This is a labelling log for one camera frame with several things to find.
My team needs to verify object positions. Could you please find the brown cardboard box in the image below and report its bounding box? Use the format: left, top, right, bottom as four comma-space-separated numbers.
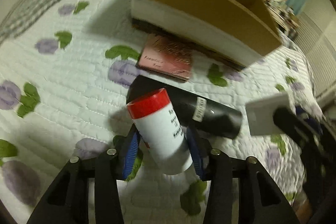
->
131, 0, 281, 71

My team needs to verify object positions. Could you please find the pink patterned palette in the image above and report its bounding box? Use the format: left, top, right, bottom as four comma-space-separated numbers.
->
138, 34, 193, 81

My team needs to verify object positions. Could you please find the white bottle red cap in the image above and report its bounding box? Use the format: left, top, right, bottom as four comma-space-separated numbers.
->
127, 88, 192, 175

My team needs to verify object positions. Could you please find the white dressing table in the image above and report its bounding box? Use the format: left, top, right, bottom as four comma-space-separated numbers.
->
263, 0, 299, 36

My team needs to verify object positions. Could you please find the floral white quilt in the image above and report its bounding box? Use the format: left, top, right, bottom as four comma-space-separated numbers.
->
1, 0, 322, 223

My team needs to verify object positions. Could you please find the grey UGREEN power bank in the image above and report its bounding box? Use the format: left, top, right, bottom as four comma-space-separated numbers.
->
245, 92, 290, 136

